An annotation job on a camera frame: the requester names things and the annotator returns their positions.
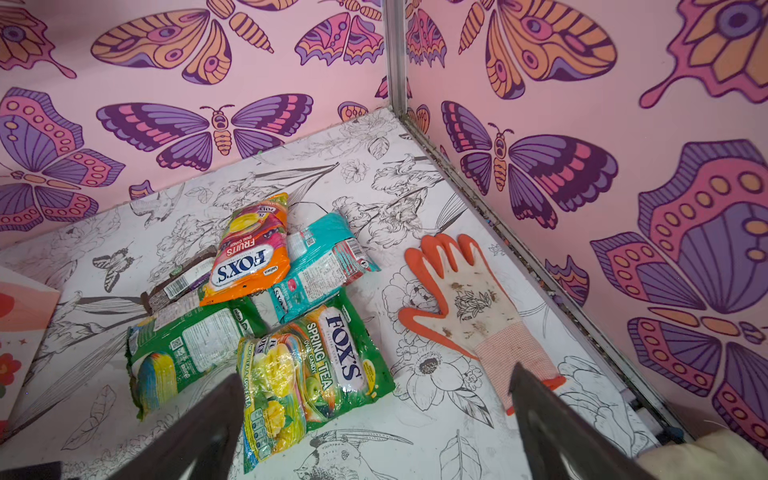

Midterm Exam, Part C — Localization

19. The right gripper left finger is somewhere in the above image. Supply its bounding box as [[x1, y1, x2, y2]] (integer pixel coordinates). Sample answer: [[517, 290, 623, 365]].
[[111, 374, 245, 479]]

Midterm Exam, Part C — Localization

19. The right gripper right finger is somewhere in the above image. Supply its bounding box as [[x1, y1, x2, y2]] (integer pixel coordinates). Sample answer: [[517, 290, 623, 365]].
[[509, 363, 652, 480]]

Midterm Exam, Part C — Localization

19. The green Fox's spring tea bag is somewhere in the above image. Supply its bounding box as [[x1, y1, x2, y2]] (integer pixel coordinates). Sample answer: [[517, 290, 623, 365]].
[[236, 289, 395, 472]]

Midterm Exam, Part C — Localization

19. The green rainbow candy bag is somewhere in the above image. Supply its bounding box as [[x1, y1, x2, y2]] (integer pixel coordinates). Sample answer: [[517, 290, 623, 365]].
[[125, 297, 270, 420]]

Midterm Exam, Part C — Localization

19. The orange Fox's fruits candy bag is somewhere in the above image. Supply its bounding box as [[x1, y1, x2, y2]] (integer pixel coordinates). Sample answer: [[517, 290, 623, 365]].
[[200, 192, 291, 306]]

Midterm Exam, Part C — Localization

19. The white paper gift bag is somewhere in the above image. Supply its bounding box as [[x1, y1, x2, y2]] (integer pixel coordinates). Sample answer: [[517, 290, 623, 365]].
[[1, 267, 61, 432]]

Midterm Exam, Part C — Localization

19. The teal mint candy bag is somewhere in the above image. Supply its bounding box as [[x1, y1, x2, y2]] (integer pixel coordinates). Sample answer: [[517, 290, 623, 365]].
[[269, 212, 380, 324]]

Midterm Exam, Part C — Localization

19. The orange and white garden glove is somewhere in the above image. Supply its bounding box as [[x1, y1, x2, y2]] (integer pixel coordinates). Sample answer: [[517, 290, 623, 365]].
[[398, 234, 566, 415]]

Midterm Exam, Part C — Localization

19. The beige work glove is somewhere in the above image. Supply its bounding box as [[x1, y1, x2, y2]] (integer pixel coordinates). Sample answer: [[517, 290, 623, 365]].
[[636, 429, 767, 480]]

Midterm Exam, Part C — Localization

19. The dark brown snack bar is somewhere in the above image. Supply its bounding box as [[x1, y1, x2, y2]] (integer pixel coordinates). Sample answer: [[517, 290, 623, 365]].
[[140, 246, 217, 315]]

